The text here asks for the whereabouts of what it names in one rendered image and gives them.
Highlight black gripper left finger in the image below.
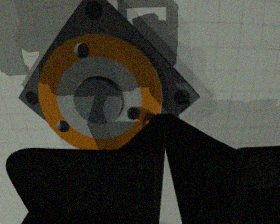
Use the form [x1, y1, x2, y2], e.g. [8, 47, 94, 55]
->
[6, 113, 167, 224]

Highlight orange and grey round plate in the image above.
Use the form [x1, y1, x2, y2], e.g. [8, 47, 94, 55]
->
[38, 34, 163, 151]

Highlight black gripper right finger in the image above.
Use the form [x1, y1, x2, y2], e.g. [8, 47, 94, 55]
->
[164, 113, 280, 224]

